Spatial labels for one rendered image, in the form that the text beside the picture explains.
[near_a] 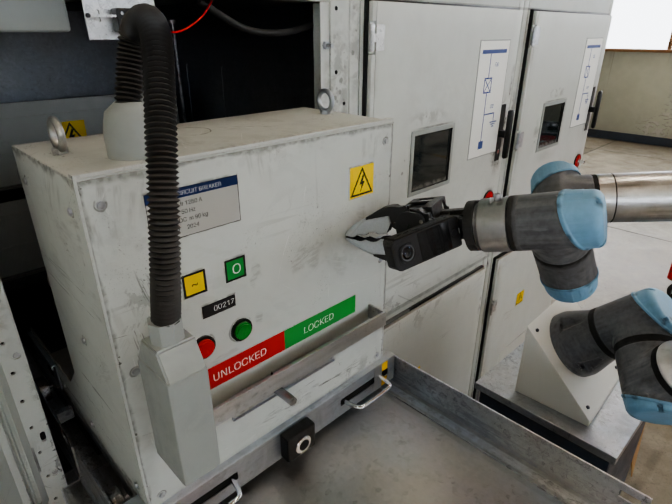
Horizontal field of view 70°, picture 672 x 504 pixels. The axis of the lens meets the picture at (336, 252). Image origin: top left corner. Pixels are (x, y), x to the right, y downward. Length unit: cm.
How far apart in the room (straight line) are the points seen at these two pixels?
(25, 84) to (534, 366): 143
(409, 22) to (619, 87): 773
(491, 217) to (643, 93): 805
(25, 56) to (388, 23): 93
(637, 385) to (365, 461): 52
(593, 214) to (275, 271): 42
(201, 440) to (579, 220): 50
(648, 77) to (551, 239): 804
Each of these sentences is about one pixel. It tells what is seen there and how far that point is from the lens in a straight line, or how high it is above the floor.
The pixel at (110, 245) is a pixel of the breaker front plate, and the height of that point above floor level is 131.
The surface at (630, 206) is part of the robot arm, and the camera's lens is 83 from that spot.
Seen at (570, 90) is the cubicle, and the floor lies 133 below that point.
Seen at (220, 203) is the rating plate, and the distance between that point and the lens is 61.
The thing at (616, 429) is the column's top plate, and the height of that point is 75.
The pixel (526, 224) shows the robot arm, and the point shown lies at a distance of 65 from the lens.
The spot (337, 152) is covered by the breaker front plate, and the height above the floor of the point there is 136.
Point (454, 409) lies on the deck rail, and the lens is 99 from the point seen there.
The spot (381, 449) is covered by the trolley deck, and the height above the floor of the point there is 85.
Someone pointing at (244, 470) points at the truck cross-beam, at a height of 90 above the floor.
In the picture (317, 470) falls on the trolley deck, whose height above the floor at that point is 85.
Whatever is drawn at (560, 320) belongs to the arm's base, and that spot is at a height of 92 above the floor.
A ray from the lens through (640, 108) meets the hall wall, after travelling 870.
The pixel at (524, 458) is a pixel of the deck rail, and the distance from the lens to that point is 96.
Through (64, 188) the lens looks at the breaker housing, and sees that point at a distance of 57.
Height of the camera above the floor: 152
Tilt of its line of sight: 24 degrees down
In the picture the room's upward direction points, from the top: straight up
